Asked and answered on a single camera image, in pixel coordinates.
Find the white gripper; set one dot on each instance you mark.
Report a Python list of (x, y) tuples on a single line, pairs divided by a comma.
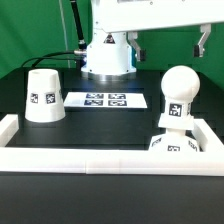
[(137, 15)]

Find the white lamp bulb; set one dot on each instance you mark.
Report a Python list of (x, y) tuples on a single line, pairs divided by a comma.
[(180, 85)]

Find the white lamp base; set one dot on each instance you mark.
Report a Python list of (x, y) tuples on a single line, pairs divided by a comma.
[(174, 139)]

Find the white lamp shade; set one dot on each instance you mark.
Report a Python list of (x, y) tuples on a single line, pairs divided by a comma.
[(44, 101)]

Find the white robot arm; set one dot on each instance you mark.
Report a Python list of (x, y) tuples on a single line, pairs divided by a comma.
[(110, 56)]

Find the white marker sheet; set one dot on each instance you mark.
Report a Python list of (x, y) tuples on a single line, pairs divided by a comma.
[(105, 100)]

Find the white U-shaped frame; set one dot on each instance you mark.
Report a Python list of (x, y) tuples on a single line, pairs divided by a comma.
[(208, 162)]

